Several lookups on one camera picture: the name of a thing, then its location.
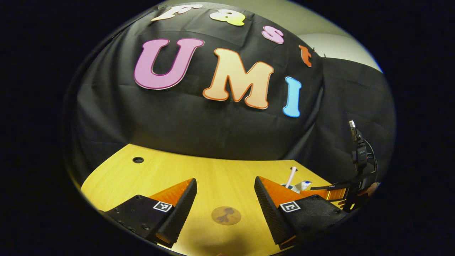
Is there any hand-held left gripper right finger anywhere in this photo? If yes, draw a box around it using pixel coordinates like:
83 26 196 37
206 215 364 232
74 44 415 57
254 176 347 250

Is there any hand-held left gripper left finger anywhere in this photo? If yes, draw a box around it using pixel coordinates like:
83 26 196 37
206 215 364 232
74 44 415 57
99 178 198 249

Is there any round brown coaster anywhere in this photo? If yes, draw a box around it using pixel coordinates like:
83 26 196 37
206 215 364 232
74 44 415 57
212 206 242 226

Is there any wooden desktop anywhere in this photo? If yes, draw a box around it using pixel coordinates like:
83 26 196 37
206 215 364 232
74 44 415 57
81 144 342 256

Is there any black backdrop cloth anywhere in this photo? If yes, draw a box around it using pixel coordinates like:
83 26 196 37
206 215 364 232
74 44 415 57
62 2 397 191

